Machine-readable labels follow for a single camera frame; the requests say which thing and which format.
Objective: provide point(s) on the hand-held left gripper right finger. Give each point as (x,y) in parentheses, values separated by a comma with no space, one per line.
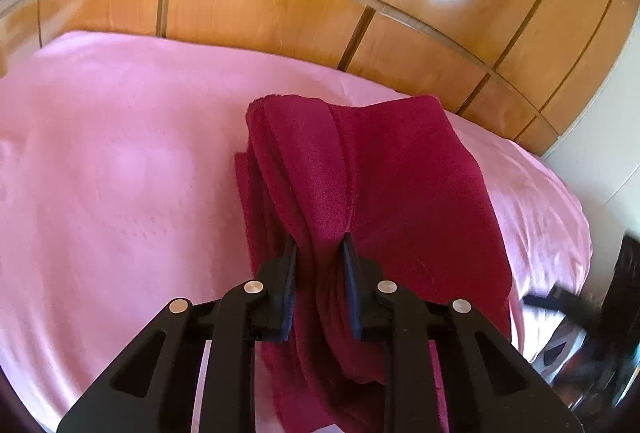
(353,293)

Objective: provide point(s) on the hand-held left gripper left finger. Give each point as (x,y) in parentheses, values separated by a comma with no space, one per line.
(289,283)

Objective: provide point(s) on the magenta embroidered sweater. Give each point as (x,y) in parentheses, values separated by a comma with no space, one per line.
(400,193)

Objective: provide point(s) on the pink bedspread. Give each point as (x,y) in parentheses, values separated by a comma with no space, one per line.
(125,213)

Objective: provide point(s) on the white metal frame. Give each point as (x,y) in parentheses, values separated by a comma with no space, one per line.
(565,358)

